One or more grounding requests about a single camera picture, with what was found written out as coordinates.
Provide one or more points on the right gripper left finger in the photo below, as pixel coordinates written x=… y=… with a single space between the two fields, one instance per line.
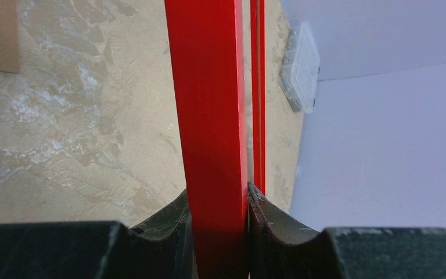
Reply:
x=159 y=247

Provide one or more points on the clear plastic organizer box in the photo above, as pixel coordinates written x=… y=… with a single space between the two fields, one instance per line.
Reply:
x=300 y=69

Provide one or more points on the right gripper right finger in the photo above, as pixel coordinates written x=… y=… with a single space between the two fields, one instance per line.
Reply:
x=282 y=247

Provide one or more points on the red picture frame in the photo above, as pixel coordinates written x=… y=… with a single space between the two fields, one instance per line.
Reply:
x=207 y=59

